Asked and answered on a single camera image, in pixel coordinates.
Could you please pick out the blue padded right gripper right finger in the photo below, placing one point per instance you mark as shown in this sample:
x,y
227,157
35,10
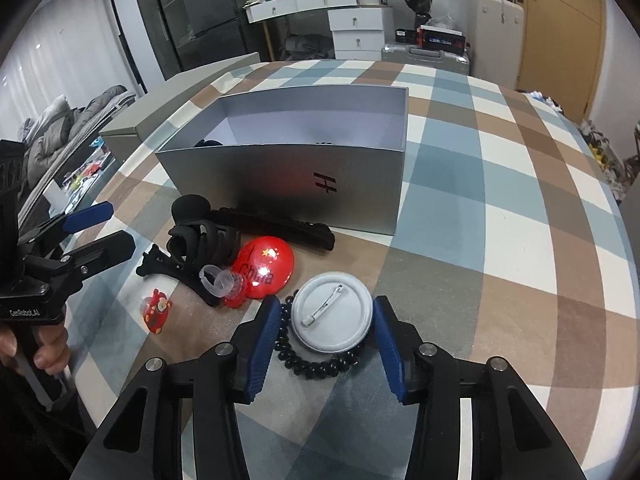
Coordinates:
x,y
513,437

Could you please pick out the grey bag under desk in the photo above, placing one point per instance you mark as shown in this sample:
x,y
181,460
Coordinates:
x,y
307,47

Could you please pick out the black refrigerator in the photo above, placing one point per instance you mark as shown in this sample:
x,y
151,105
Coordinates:
x,y
185,34

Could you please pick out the wooden door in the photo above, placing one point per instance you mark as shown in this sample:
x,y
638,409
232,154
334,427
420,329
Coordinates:
x,y
562,52

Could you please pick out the black red box on suitcase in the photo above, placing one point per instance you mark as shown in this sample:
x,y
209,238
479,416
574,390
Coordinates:
x,y
441,39

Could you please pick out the white storage cabinet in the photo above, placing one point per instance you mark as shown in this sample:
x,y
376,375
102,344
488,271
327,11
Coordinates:
x,y
495,34

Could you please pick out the bed with grey bedding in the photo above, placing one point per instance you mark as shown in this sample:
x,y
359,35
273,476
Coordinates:
x,y
58,142

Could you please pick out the white curtain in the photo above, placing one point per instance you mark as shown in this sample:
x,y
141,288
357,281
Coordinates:
x,y
67,48

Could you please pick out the silver aluminium suitcase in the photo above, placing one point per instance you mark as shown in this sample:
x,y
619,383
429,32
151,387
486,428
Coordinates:
x,y
442,60

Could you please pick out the checkered blue brown tablecloth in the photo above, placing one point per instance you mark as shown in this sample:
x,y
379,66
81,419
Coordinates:
x,y
508,243

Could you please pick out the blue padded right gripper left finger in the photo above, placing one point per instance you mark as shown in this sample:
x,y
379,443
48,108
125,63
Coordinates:
x,y
140,438

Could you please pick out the grey box lid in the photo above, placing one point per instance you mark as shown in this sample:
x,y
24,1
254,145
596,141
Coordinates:
x,y
126,132

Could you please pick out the person's left hand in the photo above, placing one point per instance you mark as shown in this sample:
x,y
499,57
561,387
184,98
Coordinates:
x,y
52,356

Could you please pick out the black claw hair clip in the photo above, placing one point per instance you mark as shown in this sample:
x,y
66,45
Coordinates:
x,y
194,244

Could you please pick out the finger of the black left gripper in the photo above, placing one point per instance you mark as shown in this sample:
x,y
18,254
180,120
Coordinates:
x,y
98,256

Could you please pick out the silver grey open box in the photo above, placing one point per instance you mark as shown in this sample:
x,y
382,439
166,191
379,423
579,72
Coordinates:
x,y
330,154

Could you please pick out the red China flag badge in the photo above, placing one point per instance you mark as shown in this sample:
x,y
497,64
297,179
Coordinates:
x,y
264,266

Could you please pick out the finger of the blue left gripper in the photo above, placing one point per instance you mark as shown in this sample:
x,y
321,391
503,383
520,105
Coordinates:
x,y
85,219

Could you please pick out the white desk with drawers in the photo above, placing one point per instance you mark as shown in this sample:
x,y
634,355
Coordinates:
x,y
360,28

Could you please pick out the white round pin badge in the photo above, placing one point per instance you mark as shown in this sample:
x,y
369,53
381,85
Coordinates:
x,y
332,313

